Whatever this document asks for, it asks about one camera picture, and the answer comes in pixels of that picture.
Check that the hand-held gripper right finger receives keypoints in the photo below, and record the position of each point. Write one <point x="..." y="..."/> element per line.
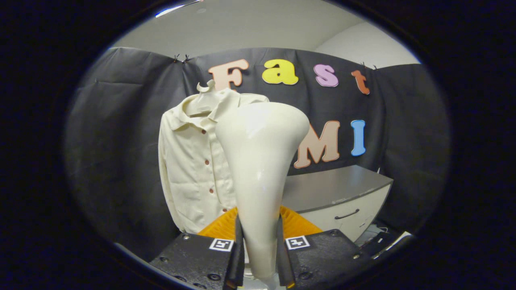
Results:
<point x="282" y="262"/>

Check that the grey top white cabinet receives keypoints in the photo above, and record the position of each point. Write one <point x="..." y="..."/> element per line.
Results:
<point x="334" y="185"/>

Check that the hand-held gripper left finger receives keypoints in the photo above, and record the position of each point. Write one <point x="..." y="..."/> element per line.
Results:
<point x="240" y="262"/>

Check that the cream button-up shirt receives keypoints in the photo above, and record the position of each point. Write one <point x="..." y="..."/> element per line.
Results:
<point x="189" y="169"/>

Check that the white garment steamer head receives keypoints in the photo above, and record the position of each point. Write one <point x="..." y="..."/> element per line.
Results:
<point x="262" y="161"/>

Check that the white plastic clothes hanger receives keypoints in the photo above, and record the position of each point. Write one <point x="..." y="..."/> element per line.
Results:
<point x="206" y="86"/>

